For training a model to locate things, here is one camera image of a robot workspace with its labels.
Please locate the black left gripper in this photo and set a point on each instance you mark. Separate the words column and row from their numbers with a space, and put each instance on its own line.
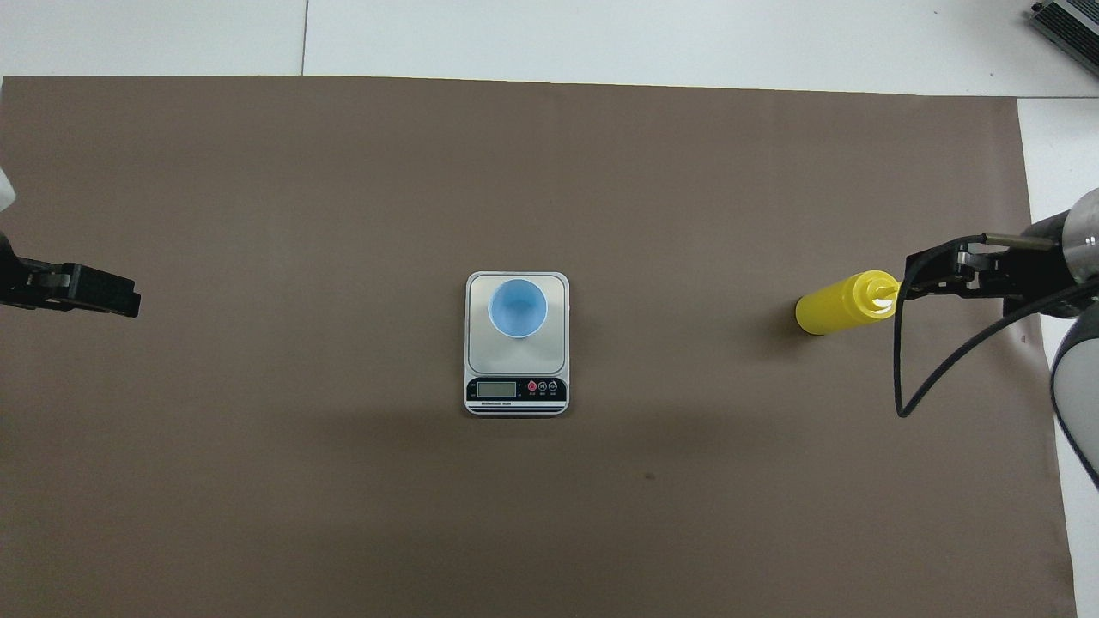
column 10, row 275

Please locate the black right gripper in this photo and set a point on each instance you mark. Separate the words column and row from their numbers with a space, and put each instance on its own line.
column 1030, row 275

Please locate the yellow squeeze bottle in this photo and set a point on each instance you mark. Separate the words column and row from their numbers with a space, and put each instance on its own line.
column 833, row 307

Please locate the light blue plastic cup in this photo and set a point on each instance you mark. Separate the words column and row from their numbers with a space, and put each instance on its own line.
column 518, row 307

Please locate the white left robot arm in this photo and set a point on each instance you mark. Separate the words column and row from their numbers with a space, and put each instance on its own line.
column 5, row 190

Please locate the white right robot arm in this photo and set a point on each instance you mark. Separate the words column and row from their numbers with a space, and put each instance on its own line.
column 1077, row 378

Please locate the silver digital kitchen scale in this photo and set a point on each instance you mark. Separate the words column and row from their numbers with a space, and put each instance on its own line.
column 516, row 378

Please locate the grey metal device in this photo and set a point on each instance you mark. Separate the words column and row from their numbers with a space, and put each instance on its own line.
column 1071, row 26

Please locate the brown paper table mat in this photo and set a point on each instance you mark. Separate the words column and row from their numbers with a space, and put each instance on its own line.
column 515, row 515

